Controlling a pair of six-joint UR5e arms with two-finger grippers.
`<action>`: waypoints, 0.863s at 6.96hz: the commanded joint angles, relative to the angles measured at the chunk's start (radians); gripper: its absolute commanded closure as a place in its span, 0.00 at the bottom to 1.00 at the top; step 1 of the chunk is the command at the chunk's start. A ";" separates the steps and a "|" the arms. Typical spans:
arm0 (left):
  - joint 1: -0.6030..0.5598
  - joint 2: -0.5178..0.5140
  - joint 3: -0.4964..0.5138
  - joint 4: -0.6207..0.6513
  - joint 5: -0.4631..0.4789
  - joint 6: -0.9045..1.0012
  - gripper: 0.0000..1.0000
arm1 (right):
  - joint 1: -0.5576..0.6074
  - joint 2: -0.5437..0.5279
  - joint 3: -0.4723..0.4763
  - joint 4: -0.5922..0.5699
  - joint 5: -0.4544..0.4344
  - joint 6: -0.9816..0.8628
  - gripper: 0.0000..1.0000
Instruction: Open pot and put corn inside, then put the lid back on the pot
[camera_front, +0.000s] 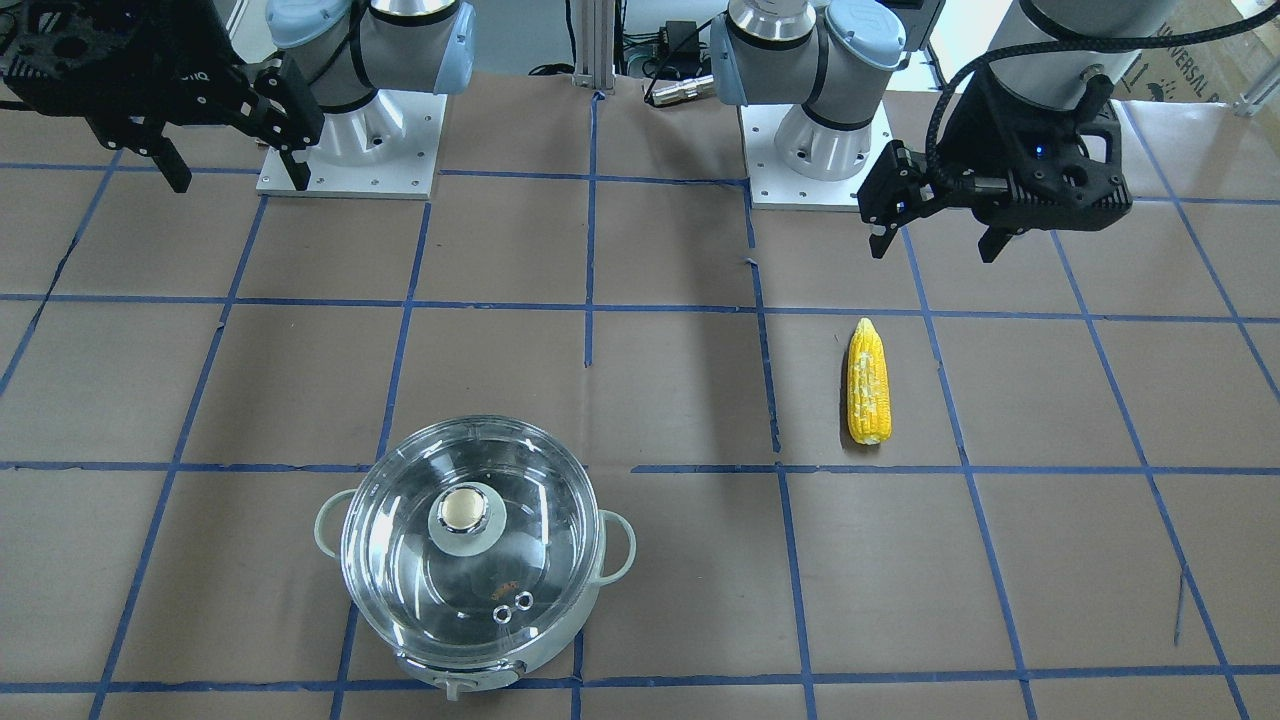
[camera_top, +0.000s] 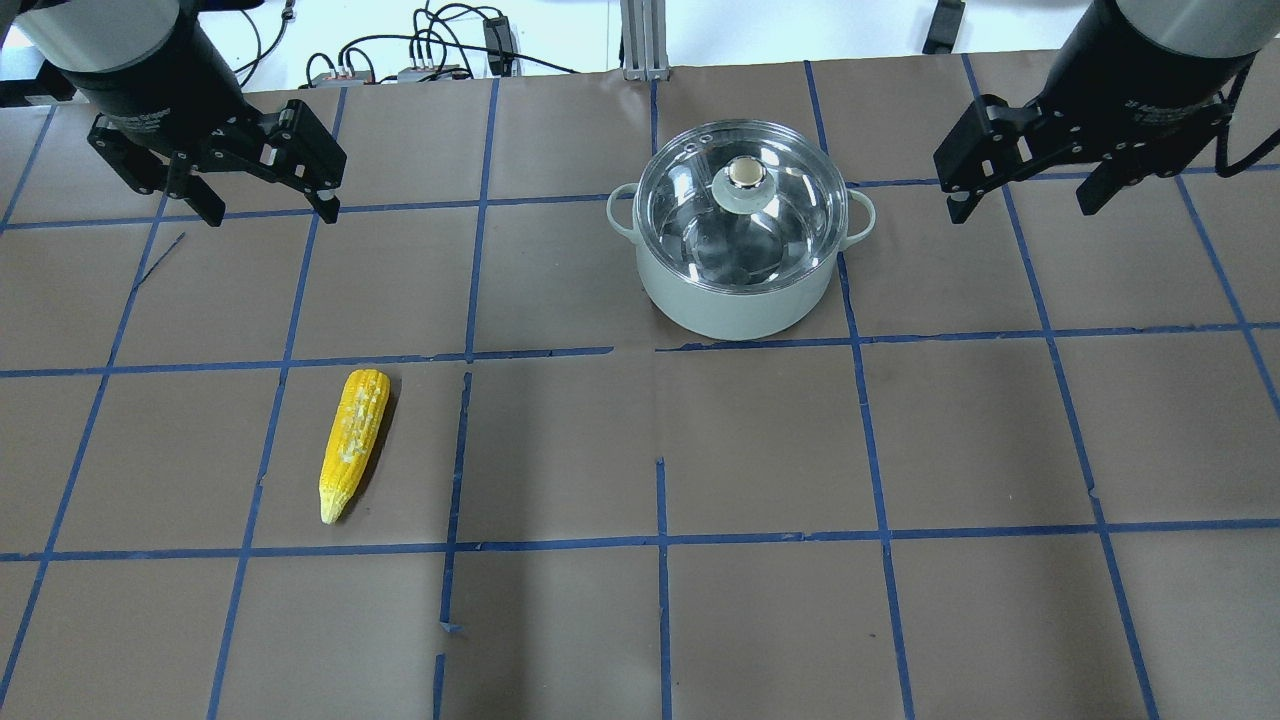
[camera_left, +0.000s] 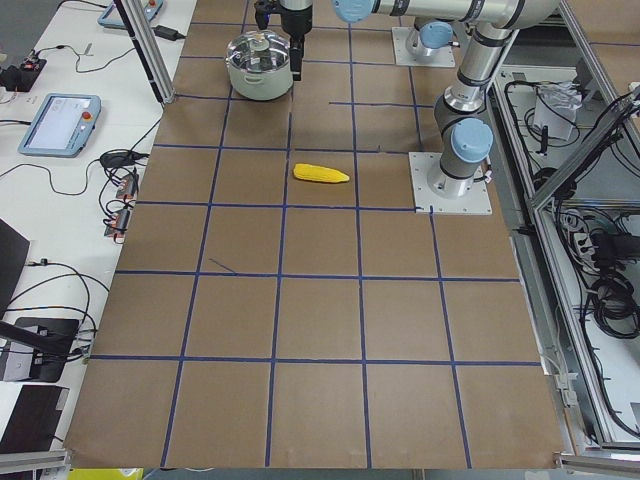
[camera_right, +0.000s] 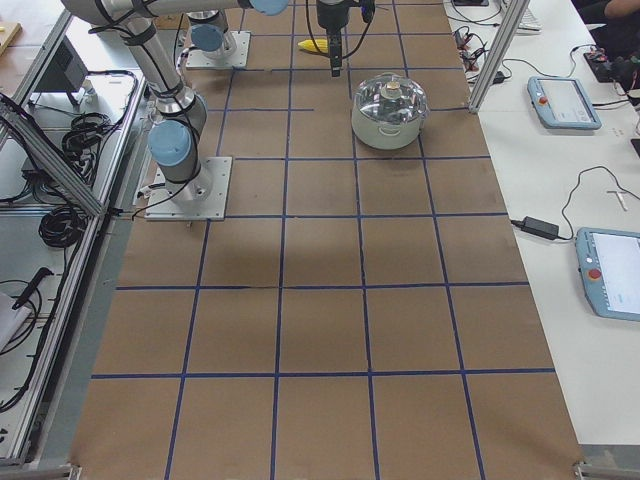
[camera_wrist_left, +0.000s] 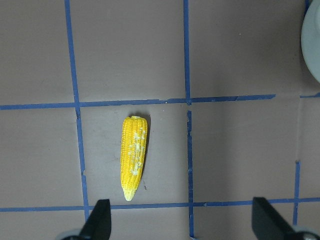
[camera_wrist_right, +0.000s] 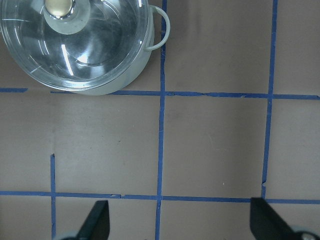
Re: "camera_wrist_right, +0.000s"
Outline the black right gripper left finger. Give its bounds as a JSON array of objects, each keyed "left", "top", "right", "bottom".
[{"left": 76, "top": 200, "right": 111, "bottom": 240}]

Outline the pale green cooking pot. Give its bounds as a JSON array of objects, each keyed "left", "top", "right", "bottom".
[{"left": 0, "top": 4, "right": 171, "bottom": 96}]

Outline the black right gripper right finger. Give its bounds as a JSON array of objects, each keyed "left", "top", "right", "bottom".
[{"left": 249, "top": 197, "right": 297, "bottom": 240}]

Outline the glass pot lid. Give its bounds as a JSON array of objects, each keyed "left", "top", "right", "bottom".
[{"left": 0, "top": 0, "right": 150, "bottom": 90}]

